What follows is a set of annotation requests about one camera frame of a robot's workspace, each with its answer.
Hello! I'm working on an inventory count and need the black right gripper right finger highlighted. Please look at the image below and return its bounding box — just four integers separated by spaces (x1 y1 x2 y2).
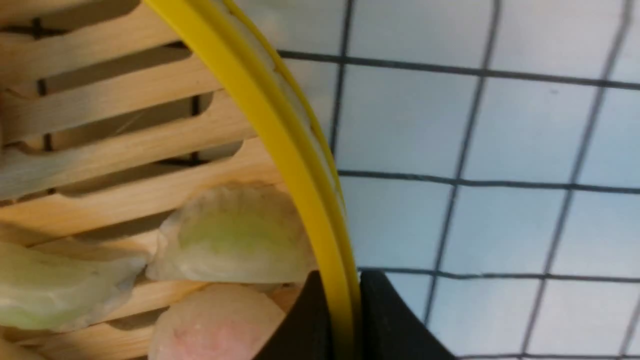
359 270 455 360

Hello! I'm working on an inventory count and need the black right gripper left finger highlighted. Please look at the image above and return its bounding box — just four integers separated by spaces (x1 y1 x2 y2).
254 271 334 360

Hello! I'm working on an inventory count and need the pink dumpling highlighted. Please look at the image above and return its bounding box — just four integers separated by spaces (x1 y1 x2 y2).
147 284 286 360

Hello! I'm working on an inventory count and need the white grid tablecloth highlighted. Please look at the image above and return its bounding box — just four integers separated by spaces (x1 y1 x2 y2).
237 0 639 360

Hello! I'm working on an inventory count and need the pale green dumpling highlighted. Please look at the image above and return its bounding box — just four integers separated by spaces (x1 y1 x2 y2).
0 243 147 332

